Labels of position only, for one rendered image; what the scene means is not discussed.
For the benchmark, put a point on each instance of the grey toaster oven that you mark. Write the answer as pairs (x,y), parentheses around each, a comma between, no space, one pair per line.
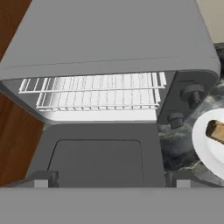
(108,43)

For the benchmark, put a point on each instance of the large dark grey oven knob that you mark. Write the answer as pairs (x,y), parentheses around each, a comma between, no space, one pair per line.
(193,94)

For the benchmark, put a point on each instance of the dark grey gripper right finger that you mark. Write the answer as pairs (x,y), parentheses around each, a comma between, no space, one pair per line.
(186,178)

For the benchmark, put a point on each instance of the brown baguette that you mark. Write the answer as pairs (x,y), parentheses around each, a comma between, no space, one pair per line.
(215,131)

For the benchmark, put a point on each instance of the small dark grey oven knob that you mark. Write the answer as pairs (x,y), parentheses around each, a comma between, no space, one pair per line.
(176,119)

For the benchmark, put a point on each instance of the white plate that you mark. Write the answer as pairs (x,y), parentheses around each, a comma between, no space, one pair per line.
(208,151)

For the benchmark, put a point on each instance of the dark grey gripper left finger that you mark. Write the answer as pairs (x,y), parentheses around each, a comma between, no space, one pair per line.
(43,178)

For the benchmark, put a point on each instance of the grey toaster oven door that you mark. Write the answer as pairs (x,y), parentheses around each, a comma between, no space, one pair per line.
(99,154)

